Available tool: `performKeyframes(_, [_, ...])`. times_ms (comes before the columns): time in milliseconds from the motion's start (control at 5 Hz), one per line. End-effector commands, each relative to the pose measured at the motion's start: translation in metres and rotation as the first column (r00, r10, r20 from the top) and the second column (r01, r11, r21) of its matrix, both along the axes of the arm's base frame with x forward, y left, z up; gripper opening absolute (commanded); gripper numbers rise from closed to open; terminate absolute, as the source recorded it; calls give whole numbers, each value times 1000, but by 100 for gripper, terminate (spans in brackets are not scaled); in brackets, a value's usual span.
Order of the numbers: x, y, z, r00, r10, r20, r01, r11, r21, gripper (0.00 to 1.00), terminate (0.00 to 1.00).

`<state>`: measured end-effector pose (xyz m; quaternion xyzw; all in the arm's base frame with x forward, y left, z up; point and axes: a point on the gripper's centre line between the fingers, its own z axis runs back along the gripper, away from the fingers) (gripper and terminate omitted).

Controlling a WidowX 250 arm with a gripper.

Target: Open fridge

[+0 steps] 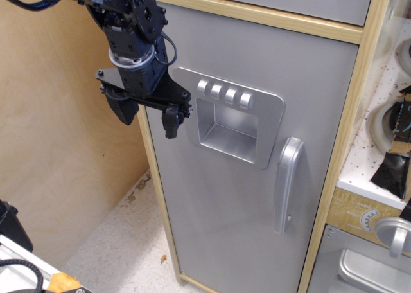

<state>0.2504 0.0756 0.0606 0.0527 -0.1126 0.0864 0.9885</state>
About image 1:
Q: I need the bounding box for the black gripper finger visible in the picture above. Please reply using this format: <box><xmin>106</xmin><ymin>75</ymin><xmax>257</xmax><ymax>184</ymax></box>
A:
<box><xmin>162</xmin><ymin>104</ymin><xmax>185</xmax><ymax>139</ymax></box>
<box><xmin>103</xmin><ymin>89</ymin><xmax>139</xmax><ymax>125</ymax></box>

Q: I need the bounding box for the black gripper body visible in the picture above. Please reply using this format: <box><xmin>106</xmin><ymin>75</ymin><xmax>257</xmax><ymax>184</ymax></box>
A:
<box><xmin>96</xmin><ymin>44</ymin><xmax>191</xmax><ymax>118</ymax></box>

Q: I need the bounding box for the silver fridge door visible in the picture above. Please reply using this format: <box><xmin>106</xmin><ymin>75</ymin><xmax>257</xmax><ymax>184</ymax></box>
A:
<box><xmin>147</xmin><ymin>5</ymin><xmax>358</xmax><ymax>292</ymax></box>

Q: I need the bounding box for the silver fridge door handle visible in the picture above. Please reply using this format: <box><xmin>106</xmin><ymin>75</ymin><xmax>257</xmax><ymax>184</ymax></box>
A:
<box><xmin>274</xmin><ymin>137</ymin><xmax>304</xmax><ymax>235</ymax></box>

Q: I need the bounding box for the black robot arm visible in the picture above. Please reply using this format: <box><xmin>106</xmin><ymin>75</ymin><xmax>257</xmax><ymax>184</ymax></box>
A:
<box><xmin>7</xmin><ymin>0</ymin><xmax>191</xmax><ymax>139</ymax></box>

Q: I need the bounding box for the silver ice dispenser panel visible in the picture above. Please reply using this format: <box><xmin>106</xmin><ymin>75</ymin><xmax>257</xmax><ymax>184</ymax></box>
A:
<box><xmin>171</xmin><ymin>67</ymin><xmax>285</xmax><ymax>169</ymax></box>

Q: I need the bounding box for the black box lower left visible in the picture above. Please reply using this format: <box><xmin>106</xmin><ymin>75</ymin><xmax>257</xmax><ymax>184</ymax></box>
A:
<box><xmin>1</xmin><ymin>201</ymin><xmax>33</xmax><ymax>253</ymax></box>

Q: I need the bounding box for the orange tape piece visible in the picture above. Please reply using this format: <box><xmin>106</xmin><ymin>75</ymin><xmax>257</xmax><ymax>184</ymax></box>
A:
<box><xmin>47</xmin><ymin>272</ymin><xmax>81</xmax><ymax>292</ymax></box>

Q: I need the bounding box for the silver oven door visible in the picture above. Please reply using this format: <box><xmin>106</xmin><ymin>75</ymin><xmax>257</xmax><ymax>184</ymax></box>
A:
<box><xmin>308</xmin><ymin>225</ymin><xmax>410</xmax><ymax>292</ymax></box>

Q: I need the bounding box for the silver oven knob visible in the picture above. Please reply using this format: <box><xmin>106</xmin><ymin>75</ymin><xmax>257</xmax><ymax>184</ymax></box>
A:
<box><xmin>374</xmin><ymin>217</ymin><xmax>410</xmax><ymax>259</ymax></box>

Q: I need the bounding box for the wooden toy kitchen frame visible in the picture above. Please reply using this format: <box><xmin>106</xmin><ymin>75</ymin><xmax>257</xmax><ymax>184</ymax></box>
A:
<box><xmin>139</xmin><ymin>0</ymin><xmax>408</xmax><ymax>292</ymax></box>

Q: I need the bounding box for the black braided cable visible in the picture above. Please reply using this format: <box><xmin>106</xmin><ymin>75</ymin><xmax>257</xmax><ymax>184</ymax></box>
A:
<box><xmin>0</xmin><ymin>258</ymin><xmax>44</xmax><ymax>293</ymax></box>

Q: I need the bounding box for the aluminium rail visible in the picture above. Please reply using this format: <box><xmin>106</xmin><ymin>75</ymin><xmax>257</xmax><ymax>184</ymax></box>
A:
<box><xmin>1</xmin><ymin>235</ymin><xmax>60</xmax><ymax>292</ymax></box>

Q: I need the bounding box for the grey stove burner ring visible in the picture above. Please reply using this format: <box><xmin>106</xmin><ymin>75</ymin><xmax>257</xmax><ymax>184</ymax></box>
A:
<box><xmin>369</xmin><ymin>100</ymin><xmax>411</xmax><ymax>154</ymax></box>

